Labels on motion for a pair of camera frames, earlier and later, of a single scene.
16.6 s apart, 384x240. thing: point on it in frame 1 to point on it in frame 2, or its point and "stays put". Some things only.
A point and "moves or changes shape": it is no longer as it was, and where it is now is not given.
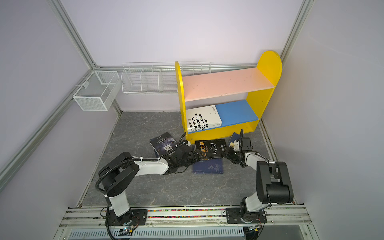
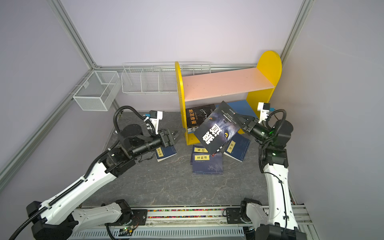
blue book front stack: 205,166 stays put
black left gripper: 195,159 to 168,141
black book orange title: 210,149 to 195,116
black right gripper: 229,151 to 249,126
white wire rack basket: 157,77 stays put
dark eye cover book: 164,144 moves or changes shape
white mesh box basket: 98,92 stays put
